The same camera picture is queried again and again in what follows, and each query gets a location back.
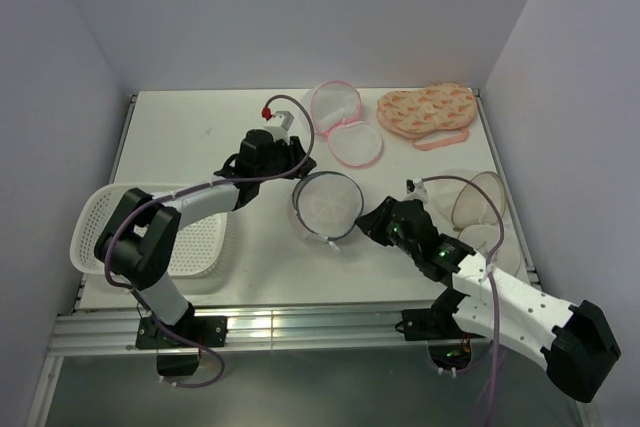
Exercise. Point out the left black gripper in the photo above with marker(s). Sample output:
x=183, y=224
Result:
x=294, y=153

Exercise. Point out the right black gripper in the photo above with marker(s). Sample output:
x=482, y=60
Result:
x=372, y=222

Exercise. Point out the grey trimmed mesh laundry bag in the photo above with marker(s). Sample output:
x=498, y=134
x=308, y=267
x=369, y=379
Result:
x=330, y=236

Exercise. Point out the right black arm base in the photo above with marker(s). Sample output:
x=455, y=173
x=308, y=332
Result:
x=449, y=346

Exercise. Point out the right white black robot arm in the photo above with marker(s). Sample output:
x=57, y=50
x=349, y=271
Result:
x=573, y=344

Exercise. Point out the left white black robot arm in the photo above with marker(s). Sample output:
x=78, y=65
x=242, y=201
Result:
x=137, y=243

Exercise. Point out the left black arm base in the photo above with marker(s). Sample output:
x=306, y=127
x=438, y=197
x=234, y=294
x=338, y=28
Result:
x=181, y=349

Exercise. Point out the pink trimmed mesh laundry bag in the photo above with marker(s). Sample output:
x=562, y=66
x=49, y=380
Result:
x=336, y=109

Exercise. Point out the clear mesh laundry bag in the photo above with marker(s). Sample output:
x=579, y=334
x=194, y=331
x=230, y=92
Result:
x=472, y=218

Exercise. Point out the peach patterned laundry bag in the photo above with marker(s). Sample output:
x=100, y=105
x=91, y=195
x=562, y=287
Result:
x=433, y=117

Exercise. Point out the white plastic basket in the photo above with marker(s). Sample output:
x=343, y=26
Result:
x=196, y=249

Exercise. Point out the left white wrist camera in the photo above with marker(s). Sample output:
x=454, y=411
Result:
x=277, y=123

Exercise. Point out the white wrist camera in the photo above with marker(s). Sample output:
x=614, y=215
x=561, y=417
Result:
x=415, y=189
x=277, y=123

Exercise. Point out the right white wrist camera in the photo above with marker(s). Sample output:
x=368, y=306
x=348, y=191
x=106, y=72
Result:
x=415, y=189

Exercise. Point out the aluminium mounting rail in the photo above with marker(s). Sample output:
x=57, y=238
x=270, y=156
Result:
x=327, y=326

